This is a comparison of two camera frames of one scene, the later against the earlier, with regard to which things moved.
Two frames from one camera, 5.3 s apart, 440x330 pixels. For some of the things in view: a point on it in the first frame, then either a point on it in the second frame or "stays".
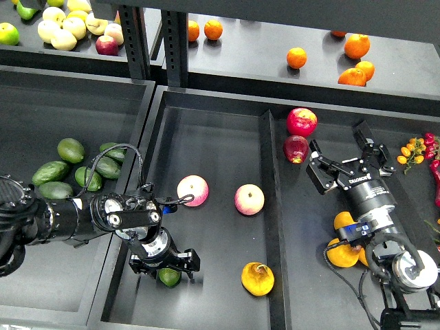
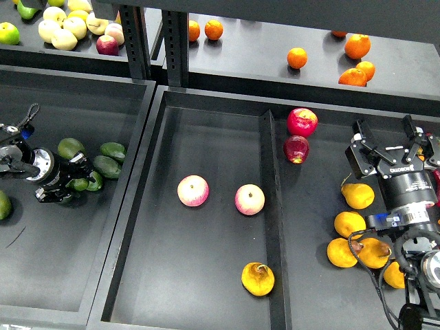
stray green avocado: x=169 y=276 → x=78 y=184
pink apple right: x=249 y=199 stays
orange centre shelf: x=297 y=57 stays
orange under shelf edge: x=338 y=34 stays
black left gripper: x=161 y=253 → x=56 y=170
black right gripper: x=365 y=190 → x=403 y=181
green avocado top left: x=71 y=150 stays
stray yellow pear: x=257 y=278 stays
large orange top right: x=357 y=45 stays
